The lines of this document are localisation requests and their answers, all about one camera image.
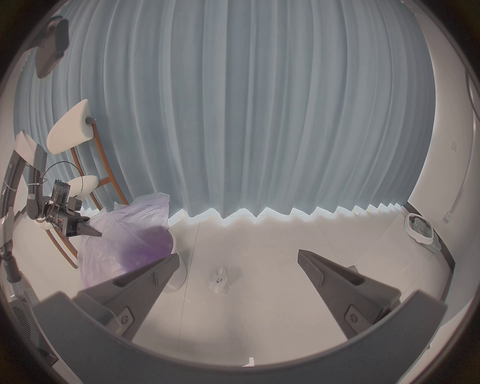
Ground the purple plastic bag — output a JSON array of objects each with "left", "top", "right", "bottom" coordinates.
[{"left": 80, "top": 193, "right": 175, "bottom": 289}]

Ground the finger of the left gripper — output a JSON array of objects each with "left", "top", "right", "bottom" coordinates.
[{"left": 79, "top": 221, "right": 103, "bottom": 238}]

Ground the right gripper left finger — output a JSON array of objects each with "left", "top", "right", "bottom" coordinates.
[{"left": 75, "top": 253, "right": 181, "bottom": 342}]

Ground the white cushioned wooden chair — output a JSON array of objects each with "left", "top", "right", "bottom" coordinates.
[{"left": 37, "top": 99, "right": 130, "bottom": 269}]

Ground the black cable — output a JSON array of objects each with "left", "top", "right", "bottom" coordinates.
[{"left": 41, "top": 161, "right": 85, "bottom": 188}]

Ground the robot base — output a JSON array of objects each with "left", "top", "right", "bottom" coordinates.
[{"left": 0, "top": 277, "right": 57, "bottom": 370}]

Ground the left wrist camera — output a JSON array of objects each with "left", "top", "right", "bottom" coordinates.
[{"left": 50, "top": 179, "right": 83, "bottom": 212}]

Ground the white trash bin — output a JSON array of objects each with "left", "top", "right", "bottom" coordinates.
[{"left": 161, "top": 232, "right": 188, "bottom": 293}]

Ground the pale blue curtain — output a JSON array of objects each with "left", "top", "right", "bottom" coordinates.
[{"left": 13, "top": 0, "right": 437, "bottom": 222}]

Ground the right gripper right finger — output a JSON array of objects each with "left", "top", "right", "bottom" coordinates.
[{"left": 297, "top": 249, "right": 402, "bottom": 343}]

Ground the white oval basin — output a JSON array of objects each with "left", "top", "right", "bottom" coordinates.
[{"left": 404, "top": 213, "right": 437, "bottom": 244}]

